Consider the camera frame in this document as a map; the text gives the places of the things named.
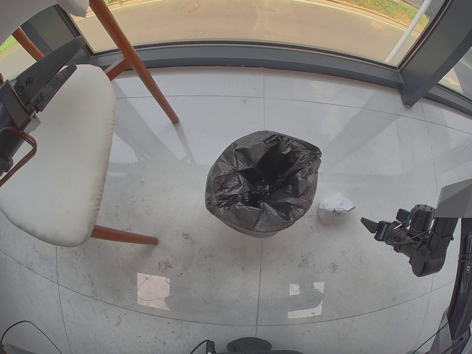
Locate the white trash bin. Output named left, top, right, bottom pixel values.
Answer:
left=221, top=220, right=292, bottom=239

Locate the crumpled white paper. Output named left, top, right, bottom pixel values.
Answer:
left=318, top=192, right=356, bottom=225

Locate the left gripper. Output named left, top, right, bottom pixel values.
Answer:
left=0, top=36, right=88, bottom=133

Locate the black cable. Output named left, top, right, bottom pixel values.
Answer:
left=0, top=320, right=63, bottom=354
left=190, top=339, right=215, bottom=354

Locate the window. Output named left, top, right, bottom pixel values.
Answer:
left=0, top=0, right=472, bottom=116

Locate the white cushioned wooden chair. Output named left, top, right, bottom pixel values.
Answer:
left=0, top=0, right=180, bottom=248

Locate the black plastic bag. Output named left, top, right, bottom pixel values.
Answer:
left=205, top=129, right=322, bottom=234

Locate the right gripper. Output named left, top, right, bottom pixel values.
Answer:
left=374, top=220, right=400, bottom=244

